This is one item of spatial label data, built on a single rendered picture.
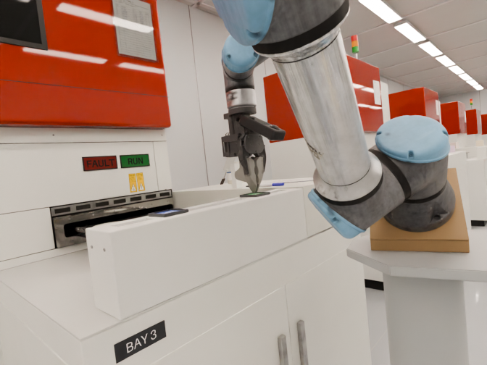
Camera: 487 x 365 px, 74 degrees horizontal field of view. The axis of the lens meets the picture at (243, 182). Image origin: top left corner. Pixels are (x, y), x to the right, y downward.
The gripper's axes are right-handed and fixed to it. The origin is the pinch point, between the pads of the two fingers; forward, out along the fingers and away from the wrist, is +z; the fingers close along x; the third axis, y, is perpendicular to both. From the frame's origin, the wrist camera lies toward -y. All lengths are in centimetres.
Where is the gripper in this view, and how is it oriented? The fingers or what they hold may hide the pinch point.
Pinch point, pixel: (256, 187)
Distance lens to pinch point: 80.9
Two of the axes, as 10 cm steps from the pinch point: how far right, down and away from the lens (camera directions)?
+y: -7.3, 0.4, 6.8
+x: -6.7, 1.1, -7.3
